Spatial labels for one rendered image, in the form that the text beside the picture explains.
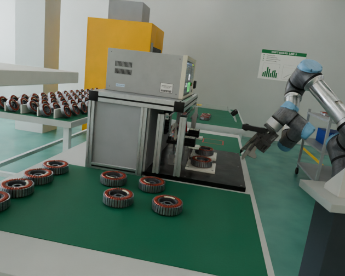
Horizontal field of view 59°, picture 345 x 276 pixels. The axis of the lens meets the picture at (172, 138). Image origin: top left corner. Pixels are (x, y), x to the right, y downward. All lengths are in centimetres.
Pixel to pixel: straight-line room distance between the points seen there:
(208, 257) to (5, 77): 68
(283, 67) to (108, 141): 582
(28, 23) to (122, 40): 144
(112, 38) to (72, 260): 473
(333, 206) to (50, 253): 118
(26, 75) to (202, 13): 633
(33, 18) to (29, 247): 473
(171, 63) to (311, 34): 580
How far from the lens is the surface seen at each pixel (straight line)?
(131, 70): 152
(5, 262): 89
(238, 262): 92
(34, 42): 539
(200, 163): 155
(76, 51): 767
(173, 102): 133
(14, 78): 77
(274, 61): 693
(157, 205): 109
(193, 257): 90
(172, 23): 704
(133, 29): 527
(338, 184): 166
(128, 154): 144
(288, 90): 186
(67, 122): 259
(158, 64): 148
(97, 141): 148
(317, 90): 176
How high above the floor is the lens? 124
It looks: 12 degrees down
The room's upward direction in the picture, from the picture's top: 7 degrees clockwise
